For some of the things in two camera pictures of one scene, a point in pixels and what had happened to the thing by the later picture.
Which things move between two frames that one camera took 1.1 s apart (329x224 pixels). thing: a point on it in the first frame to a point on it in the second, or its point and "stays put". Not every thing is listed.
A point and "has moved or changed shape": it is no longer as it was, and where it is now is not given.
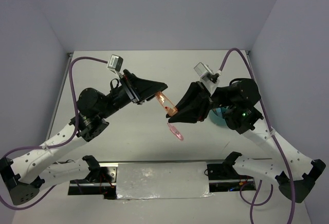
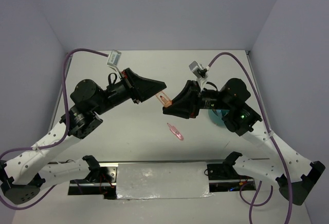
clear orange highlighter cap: [164, 101] stays put
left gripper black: [143, 88] stays put
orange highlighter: [170, 111] has moved or changed shape
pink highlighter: [176, 132] stays put
